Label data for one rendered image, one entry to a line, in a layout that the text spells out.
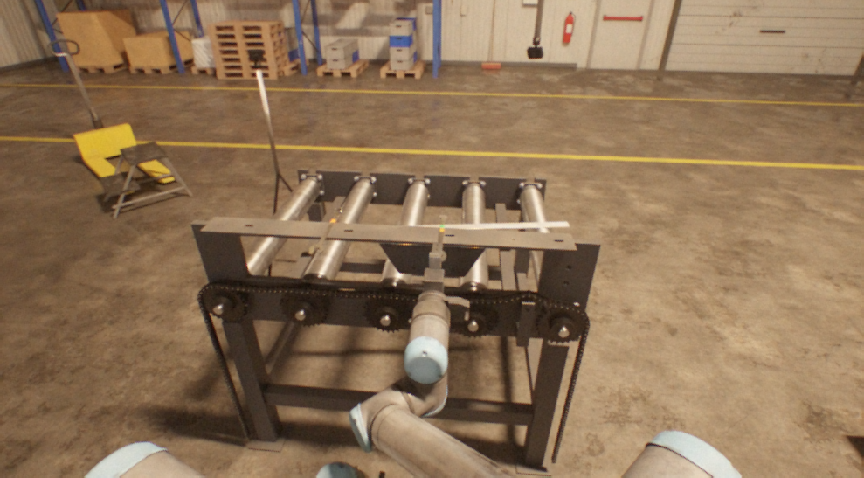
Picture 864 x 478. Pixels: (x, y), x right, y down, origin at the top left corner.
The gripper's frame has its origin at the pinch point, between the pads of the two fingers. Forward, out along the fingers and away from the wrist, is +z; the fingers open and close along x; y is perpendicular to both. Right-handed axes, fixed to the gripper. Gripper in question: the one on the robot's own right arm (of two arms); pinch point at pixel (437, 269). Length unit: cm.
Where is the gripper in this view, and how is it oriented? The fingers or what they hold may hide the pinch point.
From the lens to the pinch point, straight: 119.6
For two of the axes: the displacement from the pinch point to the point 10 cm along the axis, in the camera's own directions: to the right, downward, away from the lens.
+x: 0.0, 8.7, 4.8
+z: 0.9, -4.8, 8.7
